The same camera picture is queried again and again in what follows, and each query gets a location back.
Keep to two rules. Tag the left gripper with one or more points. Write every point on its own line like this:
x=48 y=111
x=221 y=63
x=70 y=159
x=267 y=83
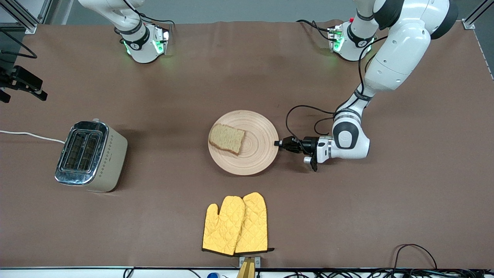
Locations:
x=307 y=144

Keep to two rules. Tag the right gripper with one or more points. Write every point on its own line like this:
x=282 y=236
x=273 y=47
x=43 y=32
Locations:
x=24 y=81

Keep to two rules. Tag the round wooden plate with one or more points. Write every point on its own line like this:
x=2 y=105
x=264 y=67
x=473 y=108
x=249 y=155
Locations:
x=256 y=154

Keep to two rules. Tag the slice of brown toast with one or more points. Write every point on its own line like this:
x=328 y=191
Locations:
x=227 y=139

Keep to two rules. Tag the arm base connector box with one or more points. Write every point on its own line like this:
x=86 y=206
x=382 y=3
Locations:
x=334 y=36
x=164 y=38

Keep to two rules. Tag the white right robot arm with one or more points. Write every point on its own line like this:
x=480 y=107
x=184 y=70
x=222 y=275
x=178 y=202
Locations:
x=142 y=50

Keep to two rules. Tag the yellow quilted oven mitt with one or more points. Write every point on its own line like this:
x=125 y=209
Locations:
x=254 y=224
x=224 y=227

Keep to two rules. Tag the cream and chrome toaster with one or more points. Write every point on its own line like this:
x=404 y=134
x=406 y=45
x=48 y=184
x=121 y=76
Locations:
x=112 y=162

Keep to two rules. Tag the aluminium frame profile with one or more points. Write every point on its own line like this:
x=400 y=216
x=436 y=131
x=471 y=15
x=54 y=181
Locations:
x=27 y=23
x=469 y=24

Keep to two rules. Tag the small metal bracket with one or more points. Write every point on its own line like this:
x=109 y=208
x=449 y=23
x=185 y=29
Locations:
x=257 y=261

